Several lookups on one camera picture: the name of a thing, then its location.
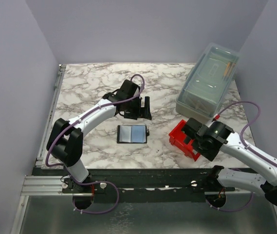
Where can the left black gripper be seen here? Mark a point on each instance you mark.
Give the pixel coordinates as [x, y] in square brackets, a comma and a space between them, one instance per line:
[145, 111]

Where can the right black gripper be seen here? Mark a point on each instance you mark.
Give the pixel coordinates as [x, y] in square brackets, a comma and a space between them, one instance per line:
[209, 154]

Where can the black leather card holder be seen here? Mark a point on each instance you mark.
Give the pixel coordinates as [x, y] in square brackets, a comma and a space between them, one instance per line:
[132, 134]

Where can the red plastic bin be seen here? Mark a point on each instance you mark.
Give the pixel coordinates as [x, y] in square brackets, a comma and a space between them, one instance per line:
[177, 137]

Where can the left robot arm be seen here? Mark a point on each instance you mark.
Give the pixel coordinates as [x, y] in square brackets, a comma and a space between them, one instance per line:
[65, 142]

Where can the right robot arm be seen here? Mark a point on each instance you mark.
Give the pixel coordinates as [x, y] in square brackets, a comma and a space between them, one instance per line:
[263, 181]

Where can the clear plastic storage box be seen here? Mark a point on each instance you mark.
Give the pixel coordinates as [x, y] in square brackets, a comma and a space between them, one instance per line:
[208, 82]

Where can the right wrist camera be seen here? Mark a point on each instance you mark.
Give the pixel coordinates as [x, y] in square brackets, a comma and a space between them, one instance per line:
[191, 128]

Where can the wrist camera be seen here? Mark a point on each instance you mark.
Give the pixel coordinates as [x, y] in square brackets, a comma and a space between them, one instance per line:
[191, 128]
[127, 90]

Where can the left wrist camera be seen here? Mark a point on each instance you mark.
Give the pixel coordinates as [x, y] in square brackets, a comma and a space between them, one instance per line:
[127, 90]

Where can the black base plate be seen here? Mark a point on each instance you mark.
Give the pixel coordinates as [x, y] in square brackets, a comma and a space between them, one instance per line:
[137, 195]

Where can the aluminium mounting rail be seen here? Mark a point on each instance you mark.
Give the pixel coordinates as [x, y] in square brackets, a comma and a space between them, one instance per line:
[132, 179]

